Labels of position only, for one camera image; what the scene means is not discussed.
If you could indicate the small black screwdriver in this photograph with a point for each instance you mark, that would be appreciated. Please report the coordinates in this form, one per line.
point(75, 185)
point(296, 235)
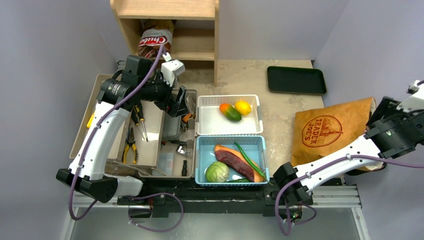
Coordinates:
point(184, 170)

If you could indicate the yellow lemon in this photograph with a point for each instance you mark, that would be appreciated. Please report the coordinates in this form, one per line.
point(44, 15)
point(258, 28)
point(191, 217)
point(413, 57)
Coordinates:
point(243, 107)

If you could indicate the black yellow screwdriver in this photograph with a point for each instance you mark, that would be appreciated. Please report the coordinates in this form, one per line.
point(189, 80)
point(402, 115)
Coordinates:
point(139, 111)
point(138, 123)

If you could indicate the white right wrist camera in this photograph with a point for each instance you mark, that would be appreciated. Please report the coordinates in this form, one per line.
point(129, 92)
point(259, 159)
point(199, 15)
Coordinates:
point(415, 101)

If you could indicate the long green bean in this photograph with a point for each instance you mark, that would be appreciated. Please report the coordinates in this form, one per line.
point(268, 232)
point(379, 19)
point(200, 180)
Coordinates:
point(252, 165)

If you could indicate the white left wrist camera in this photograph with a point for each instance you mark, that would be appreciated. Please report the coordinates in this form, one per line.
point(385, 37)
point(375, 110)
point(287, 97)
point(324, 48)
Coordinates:
point(171, 69)

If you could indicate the brown Trader Joe's bag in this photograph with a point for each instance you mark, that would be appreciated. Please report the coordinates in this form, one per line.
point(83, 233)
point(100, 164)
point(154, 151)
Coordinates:
point(323, 131)

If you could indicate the black tray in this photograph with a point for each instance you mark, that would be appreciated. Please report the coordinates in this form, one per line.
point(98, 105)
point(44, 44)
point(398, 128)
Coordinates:
point(295, 80)

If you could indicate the green cabbage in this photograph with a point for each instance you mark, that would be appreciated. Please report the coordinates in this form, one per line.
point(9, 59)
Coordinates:
point(217, 172)

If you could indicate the grey plastic case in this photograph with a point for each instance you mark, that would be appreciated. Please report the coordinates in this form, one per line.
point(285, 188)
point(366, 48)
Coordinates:
point(171, 128)

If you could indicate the orange green mango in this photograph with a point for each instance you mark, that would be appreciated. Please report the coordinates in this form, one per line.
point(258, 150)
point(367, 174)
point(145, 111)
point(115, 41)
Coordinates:
point(230, 113)

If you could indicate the white perforated basket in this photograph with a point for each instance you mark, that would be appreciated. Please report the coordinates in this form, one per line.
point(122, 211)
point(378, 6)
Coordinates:
point(211, 122)

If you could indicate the beige toolbox tray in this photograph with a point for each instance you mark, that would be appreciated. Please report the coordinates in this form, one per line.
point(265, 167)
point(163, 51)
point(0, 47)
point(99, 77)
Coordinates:
point(153, 119)

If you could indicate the Chubs snack bag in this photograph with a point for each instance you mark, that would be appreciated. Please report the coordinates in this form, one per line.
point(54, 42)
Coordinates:
point(156, 32)

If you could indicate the beige toolbox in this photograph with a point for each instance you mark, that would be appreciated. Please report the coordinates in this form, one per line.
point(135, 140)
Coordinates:
point(182, 148)

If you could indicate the blue perforated basket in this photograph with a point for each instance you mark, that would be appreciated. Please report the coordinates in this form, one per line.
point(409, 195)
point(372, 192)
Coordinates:
point(253, 145)

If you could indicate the clear small parts box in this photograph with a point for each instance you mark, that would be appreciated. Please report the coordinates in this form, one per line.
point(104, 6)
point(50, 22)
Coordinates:
point(166, 163)

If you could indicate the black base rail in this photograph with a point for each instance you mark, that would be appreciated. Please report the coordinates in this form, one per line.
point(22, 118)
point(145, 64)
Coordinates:
point(173, 196)

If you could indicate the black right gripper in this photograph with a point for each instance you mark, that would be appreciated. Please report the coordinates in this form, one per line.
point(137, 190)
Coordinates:
point(389, 124)

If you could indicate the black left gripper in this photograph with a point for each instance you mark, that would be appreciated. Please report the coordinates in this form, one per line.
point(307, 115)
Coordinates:
point(174, 108)

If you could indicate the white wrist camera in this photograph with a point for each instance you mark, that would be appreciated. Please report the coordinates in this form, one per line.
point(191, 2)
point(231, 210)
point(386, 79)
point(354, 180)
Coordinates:
point(171, 69)
point(415, 101)

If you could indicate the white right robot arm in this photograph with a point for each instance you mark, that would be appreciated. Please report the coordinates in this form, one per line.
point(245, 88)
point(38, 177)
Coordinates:
point(297, 183)

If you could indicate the yellow handled pliers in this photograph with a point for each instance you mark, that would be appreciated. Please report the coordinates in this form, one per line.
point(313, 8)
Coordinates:
point(130, 145)

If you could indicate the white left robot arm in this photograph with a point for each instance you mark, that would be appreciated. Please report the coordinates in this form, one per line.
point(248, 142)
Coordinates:
point(137, 82)

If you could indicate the orange hex key set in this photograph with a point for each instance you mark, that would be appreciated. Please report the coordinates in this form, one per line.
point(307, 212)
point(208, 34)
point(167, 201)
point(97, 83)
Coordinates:
point(187, 117)

